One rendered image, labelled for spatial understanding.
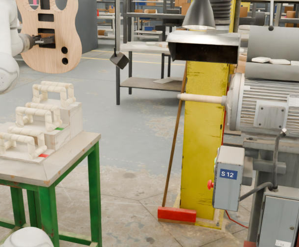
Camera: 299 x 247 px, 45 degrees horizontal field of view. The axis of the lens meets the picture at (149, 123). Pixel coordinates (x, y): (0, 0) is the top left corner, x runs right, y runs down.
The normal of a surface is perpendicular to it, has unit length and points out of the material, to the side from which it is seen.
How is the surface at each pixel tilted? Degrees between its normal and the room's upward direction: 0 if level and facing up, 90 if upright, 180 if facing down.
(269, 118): 90
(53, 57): 89
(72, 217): 0
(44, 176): 0
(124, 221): 0
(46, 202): 90
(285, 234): 90
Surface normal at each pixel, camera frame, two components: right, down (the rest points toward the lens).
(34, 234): 0.11, -0.94
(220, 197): -0.27, 0.33
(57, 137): 0.96, 0.11
